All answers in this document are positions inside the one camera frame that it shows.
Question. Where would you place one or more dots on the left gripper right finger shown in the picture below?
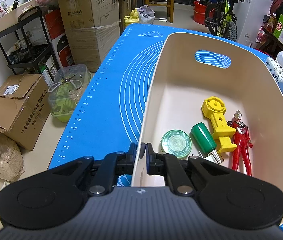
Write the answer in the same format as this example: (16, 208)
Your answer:
(173, 170)

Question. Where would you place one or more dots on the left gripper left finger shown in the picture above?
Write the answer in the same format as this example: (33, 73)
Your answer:
(107, 172)

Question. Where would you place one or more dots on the green round ointment tin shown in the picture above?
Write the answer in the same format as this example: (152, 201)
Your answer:
(177, 143)

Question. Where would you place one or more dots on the green bottle silver cap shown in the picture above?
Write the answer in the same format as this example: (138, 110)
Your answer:
(206, 143)

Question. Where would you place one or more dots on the yellow plastic toy tool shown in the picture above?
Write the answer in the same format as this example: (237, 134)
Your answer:
(214, 108)

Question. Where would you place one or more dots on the red Ultraman action figure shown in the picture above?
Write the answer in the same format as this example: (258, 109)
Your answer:
(242, 139)

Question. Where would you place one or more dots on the beige plastic storage bin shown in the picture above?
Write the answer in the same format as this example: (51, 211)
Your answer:
(192, 68)

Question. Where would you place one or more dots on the blue silicone baking mat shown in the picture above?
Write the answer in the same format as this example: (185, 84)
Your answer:
(108, 118)

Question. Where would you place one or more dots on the green clear plastic container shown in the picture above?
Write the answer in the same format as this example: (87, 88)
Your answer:
(65, 98)

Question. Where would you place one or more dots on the open cardboard box on floor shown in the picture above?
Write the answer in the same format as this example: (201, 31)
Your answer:
(24, 108)

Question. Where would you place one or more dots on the sack of grain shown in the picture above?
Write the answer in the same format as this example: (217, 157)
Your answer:
(11, 159)

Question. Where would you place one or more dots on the yellow oil jug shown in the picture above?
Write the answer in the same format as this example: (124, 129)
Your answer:
(132, 18)

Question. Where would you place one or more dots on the large lower cardboard box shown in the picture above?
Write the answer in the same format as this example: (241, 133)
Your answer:
(92, 27)

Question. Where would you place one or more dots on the clear plastic bag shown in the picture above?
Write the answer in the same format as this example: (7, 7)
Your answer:
(146, 15)

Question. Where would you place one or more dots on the black metal shelf rack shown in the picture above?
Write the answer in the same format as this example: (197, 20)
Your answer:
(28, 57)

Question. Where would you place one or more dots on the white tissue pack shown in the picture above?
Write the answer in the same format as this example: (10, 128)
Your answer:
(275, 67)

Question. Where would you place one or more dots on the green black bicycle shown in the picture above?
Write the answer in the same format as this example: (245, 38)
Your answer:
(220, 19)

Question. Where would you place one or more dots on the red bucket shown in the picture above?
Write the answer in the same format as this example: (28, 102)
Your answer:
(199, 10)

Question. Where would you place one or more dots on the white chest freezer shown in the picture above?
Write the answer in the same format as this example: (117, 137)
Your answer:
(250, 14)

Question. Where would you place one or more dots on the white handled scissors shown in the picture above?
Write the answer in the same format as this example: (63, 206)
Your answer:
(77, 84)

